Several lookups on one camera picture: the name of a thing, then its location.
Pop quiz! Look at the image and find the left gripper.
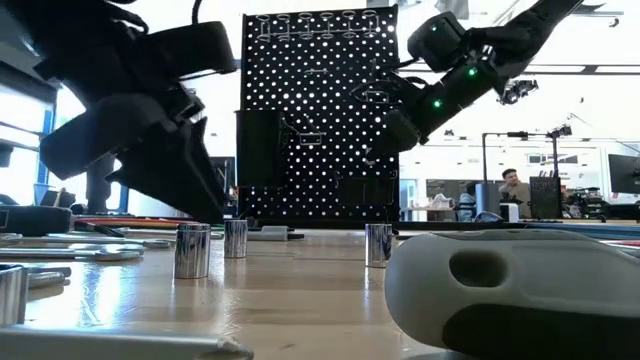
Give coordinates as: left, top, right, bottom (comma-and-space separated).
39, 20, 238, 224

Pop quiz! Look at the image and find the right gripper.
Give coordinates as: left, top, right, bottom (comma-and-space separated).
364, 74, 437, 163

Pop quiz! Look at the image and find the chrome socket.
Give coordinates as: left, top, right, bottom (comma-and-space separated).
223, 219, 249, 260
0, 263, 30, 327
364, 222, 394, 269
174, 222, 212, 280

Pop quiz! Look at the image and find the grey black handle screwdriver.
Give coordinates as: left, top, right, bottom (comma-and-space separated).
383, 228, 640, 360

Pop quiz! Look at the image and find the black perforated pegboard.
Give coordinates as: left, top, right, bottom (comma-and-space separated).
234, 4, 401, 224

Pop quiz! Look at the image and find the black monitor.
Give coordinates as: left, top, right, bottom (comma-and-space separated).
208, 156, 237, 201
607, 153, 640, 196

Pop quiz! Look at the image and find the small black pegboard bin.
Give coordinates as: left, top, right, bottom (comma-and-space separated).
337, 174, 401, 207

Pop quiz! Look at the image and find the silver stubby wrench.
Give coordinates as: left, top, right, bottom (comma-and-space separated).
114, 228, 226, 241
0, 243, 146, 263
0, 233, 180, 251
27, 265, 74, 291

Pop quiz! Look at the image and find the black pillar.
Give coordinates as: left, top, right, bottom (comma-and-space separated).
85, 154, 119, 215

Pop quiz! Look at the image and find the person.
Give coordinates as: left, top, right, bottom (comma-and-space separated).
497, 168, 532, 220
457, 182, 479, 223

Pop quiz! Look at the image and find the grey cylinder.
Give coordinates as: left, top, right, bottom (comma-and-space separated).
474, 182, 501, 217

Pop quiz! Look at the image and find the black bag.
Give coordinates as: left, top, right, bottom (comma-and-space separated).
39, 188, 77, 209

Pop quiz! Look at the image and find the black tape measure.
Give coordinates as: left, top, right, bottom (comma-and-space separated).
0, 204, 126, 238

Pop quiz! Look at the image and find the black mesh case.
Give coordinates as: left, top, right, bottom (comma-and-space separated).
528, 174, 564, 220

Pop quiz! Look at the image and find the metal ruler strip foreground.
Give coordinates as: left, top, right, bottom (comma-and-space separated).
0, 323, 255, 360

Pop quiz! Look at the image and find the black aluminium frame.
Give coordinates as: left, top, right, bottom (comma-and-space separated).
249, 218, 640, 232

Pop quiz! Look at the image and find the black camera stand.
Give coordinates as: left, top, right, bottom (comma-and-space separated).
481, 123, 575, 221

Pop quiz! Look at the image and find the silver ring tool holder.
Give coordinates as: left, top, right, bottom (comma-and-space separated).
254, 9, 381, 43

